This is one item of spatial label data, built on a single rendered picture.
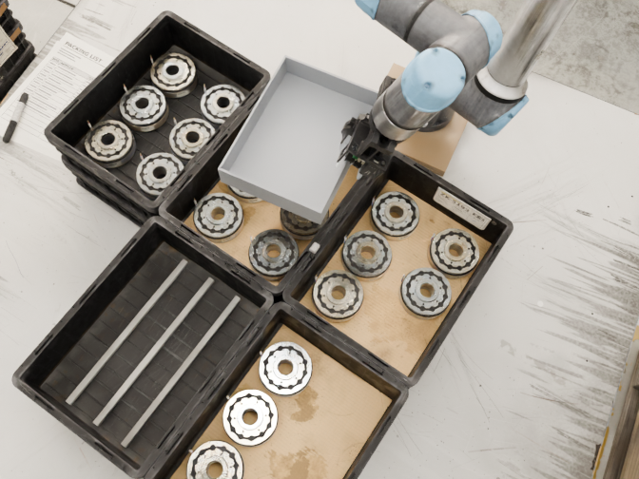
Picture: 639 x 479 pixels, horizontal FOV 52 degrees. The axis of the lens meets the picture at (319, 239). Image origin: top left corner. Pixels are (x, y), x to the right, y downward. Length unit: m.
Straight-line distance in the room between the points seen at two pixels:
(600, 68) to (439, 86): 2.06
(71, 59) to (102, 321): 0.75
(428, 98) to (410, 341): 0.60
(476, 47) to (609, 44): 2.05
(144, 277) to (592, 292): 1.00
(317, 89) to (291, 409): 0.62
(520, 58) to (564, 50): 1.50
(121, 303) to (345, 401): 0.49
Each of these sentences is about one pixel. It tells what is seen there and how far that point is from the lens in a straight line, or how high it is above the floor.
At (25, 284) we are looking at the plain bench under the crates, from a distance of 1.60.
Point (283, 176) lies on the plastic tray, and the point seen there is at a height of 1.04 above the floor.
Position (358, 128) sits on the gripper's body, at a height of 1.22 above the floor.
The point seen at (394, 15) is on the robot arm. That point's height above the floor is 1.37.
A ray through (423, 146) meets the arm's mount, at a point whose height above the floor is 0.73.
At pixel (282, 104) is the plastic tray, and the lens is 1.29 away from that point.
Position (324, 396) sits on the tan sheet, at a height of 0.83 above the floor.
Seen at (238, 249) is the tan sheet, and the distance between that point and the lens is 1.38.
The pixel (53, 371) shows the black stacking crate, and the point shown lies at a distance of 1.39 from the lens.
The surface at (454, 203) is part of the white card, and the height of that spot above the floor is 0.89.
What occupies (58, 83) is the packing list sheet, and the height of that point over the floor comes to 0.70.
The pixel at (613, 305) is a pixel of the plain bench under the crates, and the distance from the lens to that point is 1.65.
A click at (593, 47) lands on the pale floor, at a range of 2.96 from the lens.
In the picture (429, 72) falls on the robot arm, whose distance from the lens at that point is 0.88.
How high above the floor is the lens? 2.12
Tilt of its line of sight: 68 degrees down
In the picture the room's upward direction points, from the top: 7 degrees clockwise
